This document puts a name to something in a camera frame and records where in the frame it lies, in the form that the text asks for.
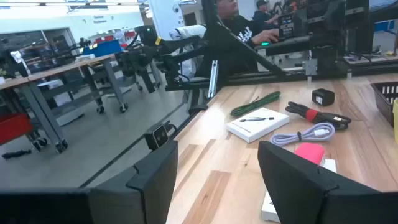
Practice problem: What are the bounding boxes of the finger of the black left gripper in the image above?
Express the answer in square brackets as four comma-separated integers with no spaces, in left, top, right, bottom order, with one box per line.
[139,67,156,94]

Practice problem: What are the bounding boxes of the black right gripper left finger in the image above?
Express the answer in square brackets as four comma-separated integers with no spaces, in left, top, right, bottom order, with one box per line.
[0,140,180,224]

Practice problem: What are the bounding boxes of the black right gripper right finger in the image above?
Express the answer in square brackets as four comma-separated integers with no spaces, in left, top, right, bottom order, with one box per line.
[257,141,398,224]

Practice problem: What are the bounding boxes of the white green acer box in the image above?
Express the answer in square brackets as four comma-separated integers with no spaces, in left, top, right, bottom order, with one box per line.
[226,107,290,144]
[261,157,338,223]

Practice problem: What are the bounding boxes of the small pink block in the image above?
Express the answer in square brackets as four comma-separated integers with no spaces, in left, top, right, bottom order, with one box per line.
[294,142,326,166]

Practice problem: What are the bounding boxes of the lilac cable bundle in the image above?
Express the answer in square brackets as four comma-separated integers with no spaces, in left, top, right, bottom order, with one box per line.
[270,122,336,147]

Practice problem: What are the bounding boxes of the black cable red strap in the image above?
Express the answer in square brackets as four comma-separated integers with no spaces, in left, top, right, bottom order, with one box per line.
[285,101,353,131]

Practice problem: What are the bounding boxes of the black power adapter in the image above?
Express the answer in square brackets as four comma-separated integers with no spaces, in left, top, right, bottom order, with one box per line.
[312,88,336,107]

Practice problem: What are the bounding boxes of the green cable bundle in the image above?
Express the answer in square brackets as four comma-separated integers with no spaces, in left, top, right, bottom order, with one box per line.
[229,91,282,118]

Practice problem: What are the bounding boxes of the yellow translucent plastic bin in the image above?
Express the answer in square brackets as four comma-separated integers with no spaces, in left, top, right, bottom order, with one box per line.
[392,98,398,144]

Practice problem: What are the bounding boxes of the blue storage bin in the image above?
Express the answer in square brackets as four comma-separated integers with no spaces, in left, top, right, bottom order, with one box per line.
[82,39,123,58]

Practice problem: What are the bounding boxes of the red storage bin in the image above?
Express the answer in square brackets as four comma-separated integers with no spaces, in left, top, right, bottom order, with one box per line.
[0,113,34,146]

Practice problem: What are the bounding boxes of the white fabric bundle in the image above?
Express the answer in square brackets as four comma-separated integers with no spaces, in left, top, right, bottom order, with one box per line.
[169,24,208,80]

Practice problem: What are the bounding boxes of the silver aluminium bar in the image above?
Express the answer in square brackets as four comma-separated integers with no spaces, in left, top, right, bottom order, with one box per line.
[207,60,219,99]

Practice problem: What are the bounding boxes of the wooden top workbench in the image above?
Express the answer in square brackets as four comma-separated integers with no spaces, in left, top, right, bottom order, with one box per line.
[0,52,130,155]

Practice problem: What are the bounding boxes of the person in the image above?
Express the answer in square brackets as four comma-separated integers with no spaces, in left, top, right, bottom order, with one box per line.
[252,0,279,26]
[195,0,280,78]

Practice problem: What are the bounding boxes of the black object on floor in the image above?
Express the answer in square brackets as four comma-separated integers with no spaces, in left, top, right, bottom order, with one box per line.
[1,149,32,160]

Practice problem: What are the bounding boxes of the black slotted plastic basket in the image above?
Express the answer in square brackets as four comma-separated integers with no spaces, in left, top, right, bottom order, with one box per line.
[370,82,398,128]

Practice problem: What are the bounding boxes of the black equipment stand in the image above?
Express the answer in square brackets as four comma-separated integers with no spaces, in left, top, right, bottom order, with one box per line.
[306,0,376,77]

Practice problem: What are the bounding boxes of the small black table camera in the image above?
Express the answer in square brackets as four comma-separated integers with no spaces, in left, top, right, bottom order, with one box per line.
[144,123,170,151]

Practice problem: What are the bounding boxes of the black aluminium table frame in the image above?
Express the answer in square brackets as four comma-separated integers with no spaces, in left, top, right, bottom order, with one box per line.
[164,0,398,116]

